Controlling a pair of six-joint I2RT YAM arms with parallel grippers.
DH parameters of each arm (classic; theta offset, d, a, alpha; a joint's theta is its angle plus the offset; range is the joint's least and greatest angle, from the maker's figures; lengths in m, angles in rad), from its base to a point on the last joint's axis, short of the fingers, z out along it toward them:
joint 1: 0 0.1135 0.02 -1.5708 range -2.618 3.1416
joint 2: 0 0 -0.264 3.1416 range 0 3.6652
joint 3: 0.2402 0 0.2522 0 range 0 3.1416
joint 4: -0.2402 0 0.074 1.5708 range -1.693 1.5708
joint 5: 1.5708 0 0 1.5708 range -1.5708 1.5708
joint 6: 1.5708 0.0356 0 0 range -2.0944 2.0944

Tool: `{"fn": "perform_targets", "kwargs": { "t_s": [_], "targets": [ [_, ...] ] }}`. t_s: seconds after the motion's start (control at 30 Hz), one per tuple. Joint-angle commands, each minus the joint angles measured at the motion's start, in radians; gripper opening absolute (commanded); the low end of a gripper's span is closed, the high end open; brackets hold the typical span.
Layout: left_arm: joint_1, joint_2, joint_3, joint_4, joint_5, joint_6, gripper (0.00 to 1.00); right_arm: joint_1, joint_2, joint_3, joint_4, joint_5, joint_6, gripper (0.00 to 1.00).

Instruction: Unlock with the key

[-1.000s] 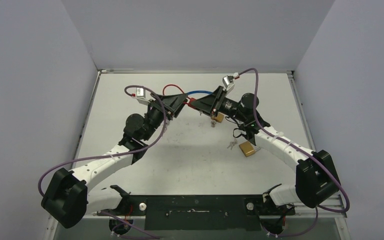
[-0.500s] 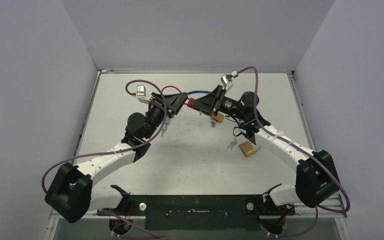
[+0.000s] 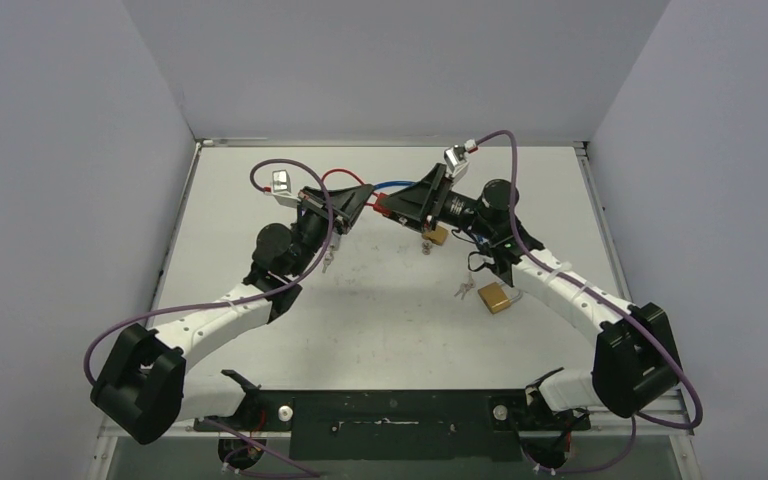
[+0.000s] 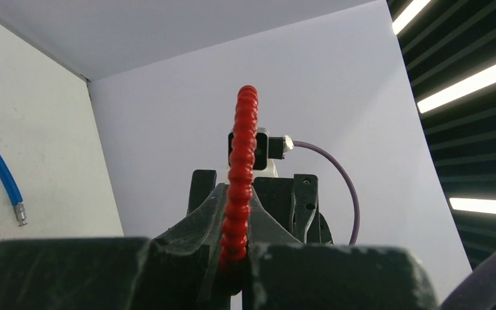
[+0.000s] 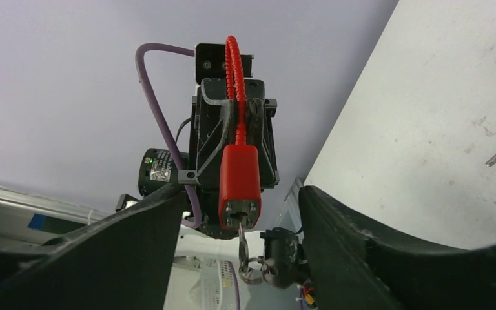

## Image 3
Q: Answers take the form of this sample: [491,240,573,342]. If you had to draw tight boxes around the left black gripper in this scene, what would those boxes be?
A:
[289,185,375,278]

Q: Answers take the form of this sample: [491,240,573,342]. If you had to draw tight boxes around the brass padlock long shackle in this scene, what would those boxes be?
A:
[422,225,449,246]

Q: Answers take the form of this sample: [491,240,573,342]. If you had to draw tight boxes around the red cable padlock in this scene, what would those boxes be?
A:
[320,168,389,217]

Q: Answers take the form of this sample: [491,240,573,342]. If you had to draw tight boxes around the blue lock keys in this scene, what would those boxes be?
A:
[322,245,339,274]

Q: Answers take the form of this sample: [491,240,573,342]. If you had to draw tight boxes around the blue cable lock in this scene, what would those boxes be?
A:
[356,180,492,256]

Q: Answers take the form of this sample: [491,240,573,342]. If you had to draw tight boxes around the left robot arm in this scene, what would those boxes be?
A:
[90,181,375,445]

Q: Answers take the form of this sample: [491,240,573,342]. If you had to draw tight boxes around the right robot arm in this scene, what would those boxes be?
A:
[374,164,680,429]

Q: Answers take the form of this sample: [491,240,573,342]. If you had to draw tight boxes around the loose silver keys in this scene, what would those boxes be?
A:
[454,272,475,300]

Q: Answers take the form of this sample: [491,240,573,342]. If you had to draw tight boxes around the brass padlock short shackle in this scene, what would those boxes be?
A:
[477,282,523,315]

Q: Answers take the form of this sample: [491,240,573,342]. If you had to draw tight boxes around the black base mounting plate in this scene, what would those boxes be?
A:
[218,389,591,462]

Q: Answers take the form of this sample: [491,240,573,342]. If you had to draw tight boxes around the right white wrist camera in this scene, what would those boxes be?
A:
[443,139,478,184]

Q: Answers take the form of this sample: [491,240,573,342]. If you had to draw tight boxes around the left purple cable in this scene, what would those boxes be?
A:
[83,158,336,387]

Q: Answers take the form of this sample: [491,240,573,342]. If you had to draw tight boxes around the purple cable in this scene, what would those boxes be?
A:
[83,158,336,387]
[473,129,705,431]

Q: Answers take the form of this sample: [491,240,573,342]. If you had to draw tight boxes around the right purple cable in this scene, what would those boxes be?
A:
[473,129,705,431]

